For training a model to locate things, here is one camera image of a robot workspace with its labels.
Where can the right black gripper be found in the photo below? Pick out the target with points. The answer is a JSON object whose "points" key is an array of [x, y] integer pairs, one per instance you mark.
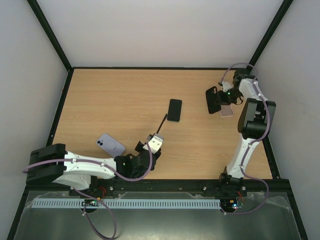
{"points": [[219, 97]]}

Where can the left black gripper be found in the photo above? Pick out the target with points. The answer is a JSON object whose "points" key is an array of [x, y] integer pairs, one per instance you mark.
{"points": [[138, 146]]}

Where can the black phone case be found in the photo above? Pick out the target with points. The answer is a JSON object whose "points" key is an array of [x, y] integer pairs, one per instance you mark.
{"points": [[211, 99]]}

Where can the pink phone case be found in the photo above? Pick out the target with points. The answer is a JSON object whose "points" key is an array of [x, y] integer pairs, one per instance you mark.
{"points": [[226, 111]]}

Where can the black phone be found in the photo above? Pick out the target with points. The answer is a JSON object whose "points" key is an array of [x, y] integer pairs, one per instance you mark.
{"points": [[162, 122]]}

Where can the lilac phone case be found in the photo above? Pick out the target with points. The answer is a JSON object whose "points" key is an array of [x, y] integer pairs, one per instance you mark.
{"points": [[110, 145]]}

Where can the dark green phone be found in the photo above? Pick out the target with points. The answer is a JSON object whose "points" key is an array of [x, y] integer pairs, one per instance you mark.
{"points": [[174, 110]]}

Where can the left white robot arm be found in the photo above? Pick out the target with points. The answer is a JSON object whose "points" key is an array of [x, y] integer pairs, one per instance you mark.
{"points": [[54, 164]]}

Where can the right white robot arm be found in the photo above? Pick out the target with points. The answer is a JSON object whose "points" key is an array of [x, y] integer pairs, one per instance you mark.
{"points": [[253, 125]]}

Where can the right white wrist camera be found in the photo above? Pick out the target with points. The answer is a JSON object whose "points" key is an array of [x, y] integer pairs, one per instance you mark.
{"points": [[225, 86]]}

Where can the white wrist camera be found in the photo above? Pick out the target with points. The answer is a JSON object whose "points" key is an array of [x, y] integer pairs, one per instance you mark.
{"points": [[155, 142], [225, 86]]}

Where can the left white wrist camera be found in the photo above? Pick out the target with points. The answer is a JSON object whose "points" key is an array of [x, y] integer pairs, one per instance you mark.
{"points": [[155, 142]]}

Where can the black aluminium frame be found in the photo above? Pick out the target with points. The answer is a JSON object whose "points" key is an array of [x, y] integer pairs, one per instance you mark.
{"points": [[72, 70]]}

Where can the grey slotted cable duct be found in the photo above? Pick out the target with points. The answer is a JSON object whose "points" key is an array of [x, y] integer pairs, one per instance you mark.
{"points": [[73, 203]]}

